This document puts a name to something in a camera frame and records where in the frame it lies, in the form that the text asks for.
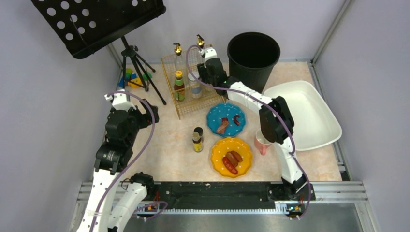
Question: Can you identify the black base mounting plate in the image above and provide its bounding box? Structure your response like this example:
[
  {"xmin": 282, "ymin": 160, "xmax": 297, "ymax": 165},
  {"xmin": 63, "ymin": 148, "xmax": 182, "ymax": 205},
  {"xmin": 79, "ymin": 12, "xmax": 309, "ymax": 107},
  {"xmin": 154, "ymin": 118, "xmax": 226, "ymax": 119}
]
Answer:
[{"xmin": 145, "ymin": 181, "xmax": 315, "ymax": 210}]

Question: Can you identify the yellow wire rack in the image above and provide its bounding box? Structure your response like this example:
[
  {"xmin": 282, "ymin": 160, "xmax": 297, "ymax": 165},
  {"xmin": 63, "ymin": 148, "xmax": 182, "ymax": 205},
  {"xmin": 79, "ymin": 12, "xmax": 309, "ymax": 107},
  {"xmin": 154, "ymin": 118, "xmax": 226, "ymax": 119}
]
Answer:
[{"xmin": 161, "ymin": 47, "xmax": 225, "ymax": 119}]

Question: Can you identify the yellow cap sauce bottle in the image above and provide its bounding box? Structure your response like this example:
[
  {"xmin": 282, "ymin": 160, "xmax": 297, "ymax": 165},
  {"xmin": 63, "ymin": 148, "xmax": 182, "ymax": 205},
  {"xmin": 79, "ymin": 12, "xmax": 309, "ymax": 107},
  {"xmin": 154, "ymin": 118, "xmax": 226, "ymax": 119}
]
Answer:
[{"xmin": 174, "ymin": 70, "xmax": 185, "ymax": 102}]

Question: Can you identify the yellow dotted plate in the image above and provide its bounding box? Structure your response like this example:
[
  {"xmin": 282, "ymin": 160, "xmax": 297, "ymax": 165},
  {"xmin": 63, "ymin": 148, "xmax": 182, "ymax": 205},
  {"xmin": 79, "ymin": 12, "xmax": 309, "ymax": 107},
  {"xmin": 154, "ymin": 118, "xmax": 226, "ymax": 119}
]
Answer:
[{"xmin": 210, "ymin": 137, "xmax": 253, "ymax": 178}]

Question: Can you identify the aluminium frame rail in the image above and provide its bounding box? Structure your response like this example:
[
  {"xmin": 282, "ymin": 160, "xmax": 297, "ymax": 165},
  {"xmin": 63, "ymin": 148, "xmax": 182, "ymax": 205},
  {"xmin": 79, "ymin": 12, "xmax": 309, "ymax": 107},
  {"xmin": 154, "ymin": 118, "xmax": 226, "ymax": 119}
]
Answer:
[{"xmin": 75, "ymin": 181, "xmax": 369, "ymax": 215}]

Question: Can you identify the small yellow spice bottle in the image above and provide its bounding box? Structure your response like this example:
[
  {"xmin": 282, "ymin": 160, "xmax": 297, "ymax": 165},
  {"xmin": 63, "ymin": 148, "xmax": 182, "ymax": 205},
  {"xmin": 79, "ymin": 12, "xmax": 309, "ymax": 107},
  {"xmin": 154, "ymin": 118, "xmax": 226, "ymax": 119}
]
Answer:
[{"xmin": 192, "ymin": 132, "xmax": 203, "ymax": 152}]

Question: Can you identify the brown sausage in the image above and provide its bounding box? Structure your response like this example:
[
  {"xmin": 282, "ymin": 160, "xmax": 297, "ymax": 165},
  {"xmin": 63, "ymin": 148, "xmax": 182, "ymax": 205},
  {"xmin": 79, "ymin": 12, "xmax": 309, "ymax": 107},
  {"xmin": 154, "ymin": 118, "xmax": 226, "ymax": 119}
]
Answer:
[
  {"xmin": 225, "ymin": 152, "xmax": 239, "ymax": 167},
  {"xmin": 230, "ymin": 151, "xmax": 243, "ymax": 162}
]

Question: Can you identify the blue dotted plate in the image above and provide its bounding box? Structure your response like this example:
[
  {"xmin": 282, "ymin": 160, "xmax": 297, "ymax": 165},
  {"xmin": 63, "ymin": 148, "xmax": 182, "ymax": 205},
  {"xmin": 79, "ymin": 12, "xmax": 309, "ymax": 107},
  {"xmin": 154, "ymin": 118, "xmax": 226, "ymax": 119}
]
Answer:
[{"xmin": 206, "ymin": 103, "xmax": 246, "ymax": 138}]

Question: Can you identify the blue toy block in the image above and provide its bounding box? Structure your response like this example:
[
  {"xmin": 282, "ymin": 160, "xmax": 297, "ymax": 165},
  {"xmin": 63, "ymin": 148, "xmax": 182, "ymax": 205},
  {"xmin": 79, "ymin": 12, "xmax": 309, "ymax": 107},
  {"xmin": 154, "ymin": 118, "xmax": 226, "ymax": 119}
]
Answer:
[{"xmin": 118, "ymin": 73, "xmax": 137, "ymax": 88}]

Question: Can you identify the clear bottle gold pump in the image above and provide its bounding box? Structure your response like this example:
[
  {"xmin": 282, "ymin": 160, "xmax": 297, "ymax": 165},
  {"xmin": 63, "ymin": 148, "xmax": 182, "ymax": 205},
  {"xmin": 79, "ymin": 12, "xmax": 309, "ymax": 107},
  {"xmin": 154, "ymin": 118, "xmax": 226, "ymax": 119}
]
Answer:
[
  {"xmin": 173, "ymin": 43, "xmax": 188, "ymax": 82},
  {"xmin": 196, "ymin": 34, "xmax": 205, "ymax": 58}
]

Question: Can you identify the white plastic basin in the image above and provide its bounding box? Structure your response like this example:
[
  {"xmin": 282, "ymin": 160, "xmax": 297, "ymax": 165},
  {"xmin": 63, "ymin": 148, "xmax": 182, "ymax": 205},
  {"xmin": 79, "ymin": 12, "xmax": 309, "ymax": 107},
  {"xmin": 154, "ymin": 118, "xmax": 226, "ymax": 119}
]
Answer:
[{"xmin": 264, "ymin": 80, "xmax": 342, "ymax": 151}]

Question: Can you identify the silver lid shaker jar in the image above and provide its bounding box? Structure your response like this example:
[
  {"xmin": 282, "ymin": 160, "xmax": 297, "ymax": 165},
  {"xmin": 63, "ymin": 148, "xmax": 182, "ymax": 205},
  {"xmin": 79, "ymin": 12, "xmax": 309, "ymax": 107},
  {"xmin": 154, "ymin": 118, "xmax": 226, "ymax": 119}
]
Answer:
[{"xmin": 188, "ymin": 72, "xmax": 202, "ymax": 99}]

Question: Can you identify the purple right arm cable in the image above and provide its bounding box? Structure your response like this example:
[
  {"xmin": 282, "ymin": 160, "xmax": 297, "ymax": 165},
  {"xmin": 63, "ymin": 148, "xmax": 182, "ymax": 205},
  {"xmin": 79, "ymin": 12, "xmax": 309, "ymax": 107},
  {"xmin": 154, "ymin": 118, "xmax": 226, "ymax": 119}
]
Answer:
[{"xmin": 186, "ymin": 44, "xmax": 312, "ymax": 220}]

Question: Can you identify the brown sausage rear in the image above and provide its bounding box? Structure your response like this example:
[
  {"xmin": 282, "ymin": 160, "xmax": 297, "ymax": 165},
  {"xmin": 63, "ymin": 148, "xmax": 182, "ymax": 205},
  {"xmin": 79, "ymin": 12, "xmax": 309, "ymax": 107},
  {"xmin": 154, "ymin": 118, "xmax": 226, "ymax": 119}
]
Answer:
[{"xmin": 230, "ymin": 151, "xmax": 243, "ymax": 162}]

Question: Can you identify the curved dark sausage piece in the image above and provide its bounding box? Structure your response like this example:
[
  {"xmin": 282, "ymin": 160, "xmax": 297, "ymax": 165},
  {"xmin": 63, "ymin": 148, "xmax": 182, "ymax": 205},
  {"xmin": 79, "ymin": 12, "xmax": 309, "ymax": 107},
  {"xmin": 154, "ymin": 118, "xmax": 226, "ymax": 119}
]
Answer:
[{"xmin": 233, "ymin": 115, "xmax": 241, "ymax": 126}]

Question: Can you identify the yellow toy block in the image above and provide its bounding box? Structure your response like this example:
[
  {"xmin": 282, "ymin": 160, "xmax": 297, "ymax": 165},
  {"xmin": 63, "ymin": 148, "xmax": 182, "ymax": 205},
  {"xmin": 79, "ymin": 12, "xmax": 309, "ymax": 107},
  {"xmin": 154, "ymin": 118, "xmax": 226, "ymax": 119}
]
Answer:
[{"xmin": 127, "ymin": 78, "xmax": 144, "ymax": 88}]

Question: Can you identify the black lid grinder jar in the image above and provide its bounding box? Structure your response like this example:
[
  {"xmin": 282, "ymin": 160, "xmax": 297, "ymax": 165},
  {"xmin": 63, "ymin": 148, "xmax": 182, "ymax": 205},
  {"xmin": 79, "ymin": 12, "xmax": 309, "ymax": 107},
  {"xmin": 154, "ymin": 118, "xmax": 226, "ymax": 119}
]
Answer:
[{"xmin": 205, "ymin": 85, "xmax": 215, "ymax": 92}]

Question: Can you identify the black plastic trash bin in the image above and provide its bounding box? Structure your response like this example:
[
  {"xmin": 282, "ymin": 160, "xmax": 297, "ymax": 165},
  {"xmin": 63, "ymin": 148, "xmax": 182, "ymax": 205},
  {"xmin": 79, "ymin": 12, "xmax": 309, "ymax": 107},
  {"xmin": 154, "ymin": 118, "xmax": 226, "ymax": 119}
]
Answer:
[{"xmin": 227, "ymin": 32, "xmax": 281, "ymax": 93}]

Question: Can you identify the pink mug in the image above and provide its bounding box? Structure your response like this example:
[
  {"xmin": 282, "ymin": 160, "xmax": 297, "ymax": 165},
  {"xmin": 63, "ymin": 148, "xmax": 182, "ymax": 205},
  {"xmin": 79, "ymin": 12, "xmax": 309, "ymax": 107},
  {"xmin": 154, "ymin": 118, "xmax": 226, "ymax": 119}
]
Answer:
[{"xmin": 254, "ymin": 129, "xmax": 272, "ymax": 156}]

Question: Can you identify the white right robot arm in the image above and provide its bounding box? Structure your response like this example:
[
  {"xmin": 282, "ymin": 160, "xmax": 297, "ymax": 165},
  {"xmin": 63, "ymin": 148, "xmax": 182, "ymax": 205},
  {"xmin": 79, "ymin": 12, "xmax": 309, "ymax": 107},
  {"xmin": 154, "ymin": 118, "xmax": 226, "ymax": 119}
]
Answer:
[{"xmin": 197, "ymin": 58, "xmax": 313, "ymax": 202}]

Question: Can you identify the brown sausage middle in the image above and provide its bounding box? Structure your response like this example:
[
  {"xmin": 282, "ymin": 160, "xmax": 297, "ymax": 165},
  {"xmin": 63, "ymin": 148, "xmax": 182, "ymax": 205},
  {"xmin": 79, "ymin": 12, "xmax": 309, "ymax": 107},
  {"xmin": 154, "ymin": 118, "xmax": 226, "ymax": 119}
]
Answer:
[{"xmin": 225, "ymin": 152, "xmax": 239, "ymax": 167}]

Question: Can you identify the lime green toy block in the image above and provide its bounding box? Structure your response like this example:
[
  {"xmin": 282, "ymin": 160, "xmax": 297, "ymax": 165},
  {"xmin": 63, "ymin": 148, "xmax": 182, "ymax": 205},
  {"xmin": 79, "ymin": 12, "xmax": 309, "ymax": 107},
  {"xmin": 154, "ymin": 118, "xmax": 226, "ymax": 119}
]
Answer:
[{"xmin": 125, "ymin": 68, "xmax": 132, "ymax": 79}]

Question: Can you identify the black perforated music stand tray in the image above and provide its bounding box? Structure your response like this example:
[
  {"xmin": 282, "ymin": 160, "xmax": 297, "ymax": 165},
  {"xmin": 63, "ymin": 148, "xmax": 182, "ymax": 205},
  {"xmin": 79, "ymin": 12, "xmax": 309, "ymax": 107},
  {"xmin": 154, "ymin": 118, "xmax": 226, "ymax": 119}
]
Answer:
[{"xmin": 32, "ymin": 0, "xmax": 166, "ymax": 59}]

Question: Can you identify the black cap spice bottle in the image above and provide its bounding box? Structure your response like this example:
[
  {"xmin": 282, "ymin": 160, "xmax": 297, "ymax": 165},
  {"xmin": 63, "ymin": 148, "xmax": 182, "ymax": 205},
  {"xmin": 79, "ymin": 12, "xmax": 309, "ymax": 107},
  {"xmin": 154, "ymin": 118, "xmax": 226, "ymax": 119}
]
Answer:
[{"xmin": 193, "ymin": 127, "xmax": 204, "ymax": 138}]

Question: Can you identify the black tripod stand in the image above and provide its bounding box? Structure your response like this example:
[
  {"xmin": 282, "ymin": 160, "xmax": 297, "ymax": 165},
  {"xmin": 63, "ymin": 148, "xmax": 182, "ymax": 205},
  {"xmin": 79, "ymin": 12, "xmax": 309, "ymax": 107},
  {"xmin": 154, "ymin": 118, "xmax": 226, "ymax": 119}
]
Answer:
[{"xmin": 120, "ymin": 36, "xmax": 167, "ymax": 105}]

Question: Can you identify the red sausage front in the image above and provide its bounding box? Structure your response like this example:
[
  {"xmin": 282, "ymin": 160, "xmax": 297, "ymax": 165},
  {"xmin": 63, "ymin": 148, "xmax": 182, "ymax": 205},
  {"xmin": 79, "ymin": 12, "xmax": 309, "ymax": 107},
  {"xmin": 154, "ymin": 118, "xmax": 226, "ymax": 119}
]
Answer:
[{"xmin": 222, "ymin": 157, "xmax": 238, "ymax": 175}]

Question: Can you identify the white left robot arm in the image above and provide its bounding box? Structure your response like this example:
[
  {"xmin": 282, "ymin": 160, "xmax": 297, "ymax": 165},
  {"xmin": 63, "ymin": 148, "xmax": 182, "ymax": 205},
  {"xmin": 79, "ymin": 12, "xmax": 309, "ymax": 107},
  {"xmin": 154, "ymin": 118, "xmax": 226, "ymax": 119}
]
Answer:
[{"xmin": 77, "ymin": 100, "xmax": 159, "ymax": 232}]

